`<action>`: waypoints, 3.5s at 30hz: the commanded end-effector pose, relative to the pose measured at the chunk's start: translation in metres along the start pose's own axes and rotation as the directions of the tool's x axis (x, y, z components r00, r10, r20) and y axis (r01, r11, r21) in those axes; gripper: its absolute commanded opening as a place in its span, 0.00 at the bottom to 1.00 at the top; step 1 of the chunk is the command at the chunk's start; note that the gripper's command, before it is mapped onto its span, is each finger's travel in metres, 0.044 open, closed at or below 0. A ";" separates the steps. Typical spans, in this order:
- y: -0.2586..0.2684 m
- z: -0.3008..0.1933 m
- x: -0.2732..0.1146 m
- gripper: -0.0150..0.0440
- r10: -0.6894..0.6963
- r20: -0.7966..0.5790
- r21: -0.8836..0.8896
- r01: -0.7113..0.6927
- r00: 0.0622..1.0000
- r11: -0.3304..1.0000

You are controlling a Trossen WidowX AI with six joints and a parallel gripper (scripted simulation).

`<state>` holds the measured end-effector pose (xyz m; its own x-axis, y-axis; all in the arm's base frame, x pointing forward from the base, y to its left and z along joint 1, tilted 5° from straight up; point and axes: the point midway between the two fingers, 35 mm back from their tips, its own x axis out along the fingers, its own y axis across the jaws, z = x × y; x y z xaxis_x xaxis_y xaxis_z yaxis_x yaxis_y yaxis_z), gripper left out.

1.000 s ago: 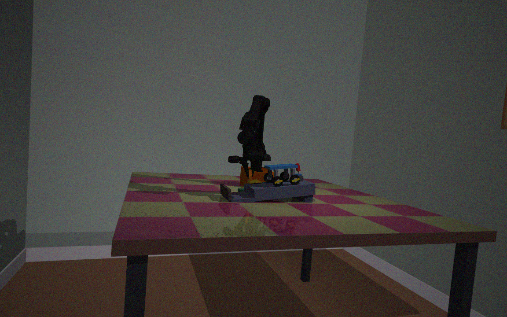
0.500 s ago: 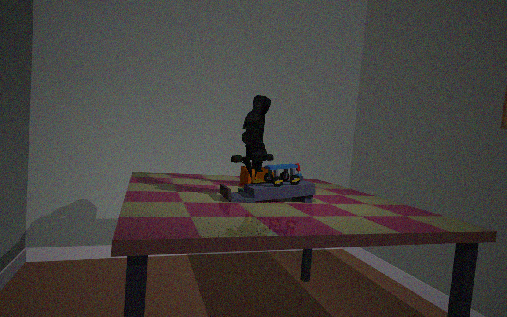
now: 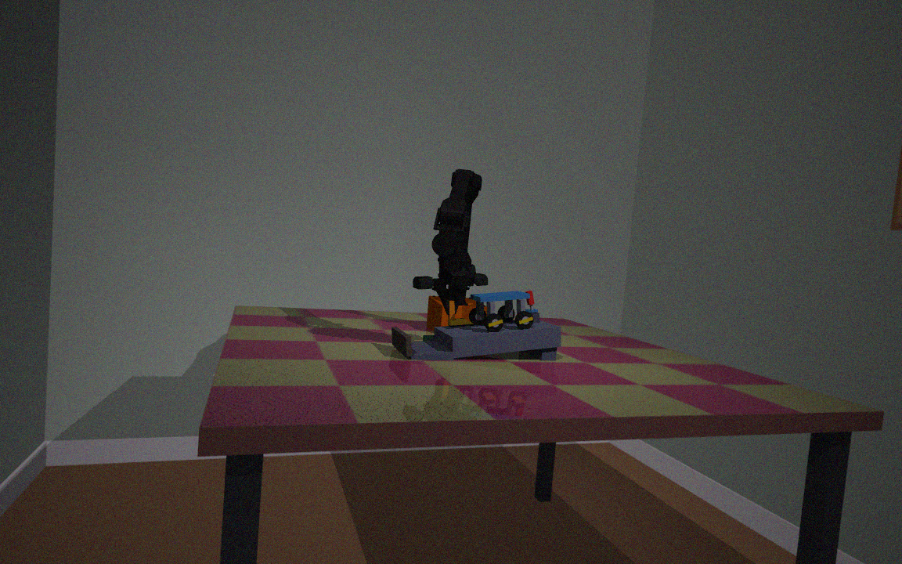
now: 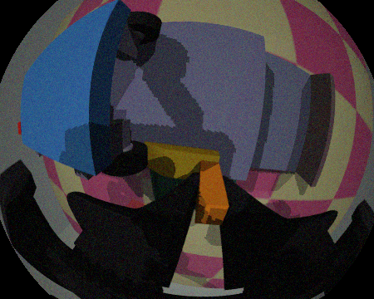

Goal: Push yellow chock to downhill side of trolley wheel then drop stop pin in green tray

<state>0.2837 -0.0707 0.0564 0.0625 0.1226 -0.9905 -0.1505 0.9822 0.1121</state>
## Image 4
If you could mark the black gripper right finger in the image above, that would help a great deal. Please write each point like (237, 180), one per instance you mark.
(253, 235)

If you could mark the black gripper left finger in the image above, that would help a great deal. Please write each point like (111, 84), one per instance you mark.
(157, 230)

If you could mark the green tray floor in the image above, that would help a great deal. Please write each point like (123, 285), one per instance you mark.
(167, 183)

